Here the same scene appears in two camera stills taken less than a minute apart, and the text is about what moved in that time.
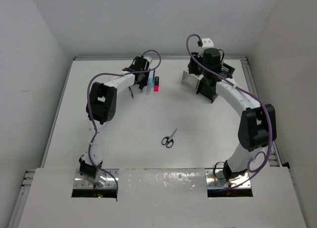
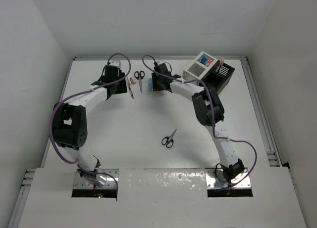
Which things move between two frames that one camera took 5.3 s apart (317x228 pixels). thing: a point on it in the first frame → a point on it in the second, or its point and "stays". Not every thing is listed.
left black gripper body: [144, 78] → [120, 87]
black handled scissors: [168, 140] stays
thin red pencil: [132, 96] stays
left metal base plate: [81, 182] stays
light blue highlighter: [150, 84] stays
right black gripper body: [197, 70] → [157, 82]
